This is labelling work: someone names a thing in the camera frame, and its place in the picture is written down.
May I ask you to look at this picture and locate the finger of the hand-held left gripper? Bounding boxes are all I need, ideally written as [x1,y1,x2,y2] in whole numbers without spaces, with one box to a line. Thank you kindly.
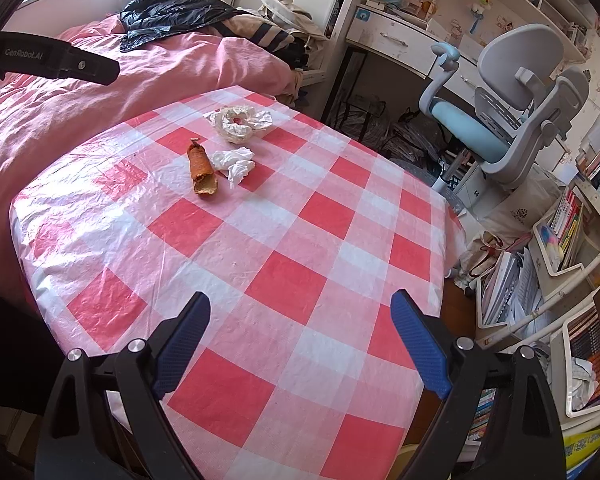
[55,42,122,86]

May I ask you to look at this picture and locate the pink white checked tablecloth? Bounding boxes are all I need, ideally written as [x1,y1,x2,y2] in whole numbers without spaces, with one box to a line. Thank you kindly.
[9,85,466,480]

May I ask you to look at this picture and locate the white paper wrapper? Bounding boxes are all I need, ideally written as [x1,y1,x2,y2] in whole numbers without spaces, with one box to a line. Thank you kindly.
[203,105,274,145]

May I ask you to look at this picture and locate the shiny black jacket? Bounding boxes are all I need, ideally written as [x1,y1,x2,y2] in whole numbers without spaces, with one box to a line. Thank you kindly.
[119,0,253,53]

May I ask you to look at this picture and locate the beige navy striped cloth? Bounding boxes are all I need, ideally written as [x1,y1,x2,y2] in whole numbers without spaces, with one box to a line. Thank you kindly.
[222,12,301,51]

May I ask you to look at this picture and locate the cream bin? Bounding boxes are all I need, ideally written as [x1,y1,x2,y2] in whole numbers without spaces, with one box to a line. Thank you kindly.
[397,442,423,480]

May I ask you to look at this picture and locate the pink bed blanket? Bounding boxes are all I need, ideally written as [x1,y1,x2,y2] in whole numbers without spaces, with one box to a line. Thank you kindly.
[0,12,306,306]

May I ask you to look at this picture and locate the white tissue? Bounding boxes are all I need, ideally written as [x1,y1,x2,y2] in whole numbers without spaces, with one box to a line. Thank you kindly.
[207,146,257,189]

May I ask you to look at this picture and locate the white desk drawer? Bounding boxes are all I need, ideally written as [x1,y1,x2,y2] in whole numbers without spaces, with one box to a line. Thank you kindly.
[345,5,433,67]

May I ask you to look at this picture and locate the white paper bag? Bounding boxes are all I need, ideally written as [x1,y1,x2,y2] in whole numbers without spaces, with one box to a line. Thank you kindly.
[480,170,563,241]

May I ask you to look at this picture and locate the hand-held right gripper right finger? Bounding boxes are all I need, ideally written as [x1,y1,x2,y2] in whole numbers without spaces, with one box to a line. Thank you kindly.
[390,289,567,480]

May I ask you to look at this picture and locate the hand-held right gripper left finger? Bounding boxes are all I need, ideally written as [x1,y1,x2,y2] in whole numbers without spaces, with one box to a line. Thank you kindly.
[35,291,212,480]

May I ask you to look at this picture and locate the clear storage bag black handles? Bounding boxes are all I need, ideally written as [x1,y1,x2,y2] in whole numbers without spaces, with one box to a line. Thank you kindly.
[337,95,388,141]

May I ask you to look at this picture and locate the blue hanging brush toy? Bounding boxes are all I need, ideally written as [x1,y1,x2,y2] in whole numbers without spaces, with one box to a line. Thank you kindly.
[470,2,487,41]

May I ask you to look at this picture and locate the white desk with hutch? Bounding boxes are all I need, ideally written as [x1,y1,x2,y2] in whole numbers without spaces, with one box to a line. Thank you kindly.
[330,0,598,126]

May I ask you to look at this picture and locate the beige tote bag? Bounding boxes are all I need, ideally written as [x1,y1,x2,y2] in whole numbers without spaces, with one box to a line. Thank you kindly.
[257,0,328,43]

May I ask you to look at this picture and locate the row of colourful books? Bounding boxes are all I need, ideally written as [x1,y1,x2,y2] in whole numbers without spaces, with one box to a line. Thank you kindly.
[480,180,600,326]
[565,305,600,411]

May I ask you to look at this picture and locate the yellow blue book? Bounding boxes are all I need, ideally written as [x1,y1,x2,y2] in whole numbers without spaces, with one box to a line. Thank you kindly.
[564,422,600,473]

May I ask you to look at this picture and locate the canvas bag red handles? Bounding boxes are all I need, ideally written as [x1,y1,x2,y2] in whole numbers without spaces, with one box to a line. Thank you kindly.
[462,232,506,291]

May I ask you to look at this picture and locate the orange peel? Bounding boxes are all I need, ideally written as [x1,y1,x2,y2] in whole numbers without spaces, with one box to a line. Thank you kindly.
[186,138,221,196]

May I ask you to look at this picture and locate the grey office chair blue seat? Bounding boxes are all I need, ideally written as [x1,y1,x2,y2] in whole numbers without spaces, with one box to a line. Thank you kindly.
[418,24,591,196]

